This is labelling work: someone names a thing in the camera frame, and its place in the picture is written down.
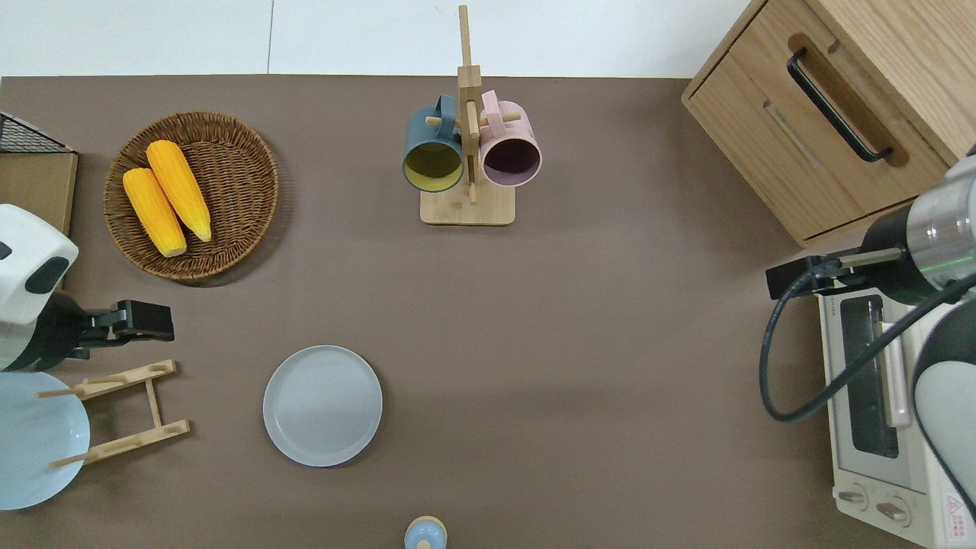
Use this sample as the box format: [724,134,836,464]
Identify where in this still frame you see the black cabinet handle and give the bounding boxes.
[786,47,894,164]

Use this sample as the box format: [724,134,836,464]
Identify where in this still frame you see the wooden plate rack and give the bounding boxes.
[36,359,192,469]

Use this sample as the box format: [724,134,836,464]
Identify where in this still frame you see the brown table mat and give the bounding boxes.
[0,73,940,549]

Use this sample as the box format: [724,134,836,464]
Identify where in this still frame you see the wooden drawer cabinet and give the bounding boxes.
[680,0,976,249]

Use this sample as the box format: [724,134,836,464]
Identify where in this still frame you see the pink mug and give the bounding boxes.
[478,89,544,189]

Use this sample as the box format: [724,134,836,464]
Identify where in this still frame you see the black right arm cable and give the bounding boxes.
[758,262,976,425]

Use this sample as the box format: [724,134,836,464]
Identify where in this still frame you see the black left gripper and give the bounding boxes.
[18,292,175,374]

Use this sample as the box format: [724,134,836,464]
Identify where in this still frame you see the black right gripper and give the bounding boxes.
[766,204,940,307]

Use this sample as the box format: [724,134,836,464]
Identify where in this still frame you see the white toaster oven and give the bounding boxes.
[815,293,976,549]

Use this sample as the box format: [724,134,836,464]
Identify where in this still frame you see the yellow corn cob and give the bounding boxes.
[146,139,213,244]
[122,167,188,258]

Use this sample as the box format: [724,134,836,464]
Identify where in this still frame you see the light blue plate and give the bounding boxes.
[0,371,92,511]

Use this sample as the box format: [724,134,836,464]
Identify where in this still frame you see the gray plate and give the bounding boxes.
[262,345,384,468]

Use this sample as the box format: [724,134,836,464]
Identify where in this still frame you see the dark blue mug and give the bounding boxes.
[402,93,466,194]

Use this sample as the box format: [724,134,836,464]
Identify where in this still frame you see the wire shelf with wooden boards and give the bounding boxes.
[0,111,80,238]

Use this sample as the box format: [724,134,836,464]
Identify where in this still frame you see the brown wicker basket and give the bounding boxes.
[102,111,281,282]

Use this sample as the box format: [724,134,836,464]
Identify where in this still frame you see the wooden mug tree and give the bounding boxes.
[419,4,517,226]

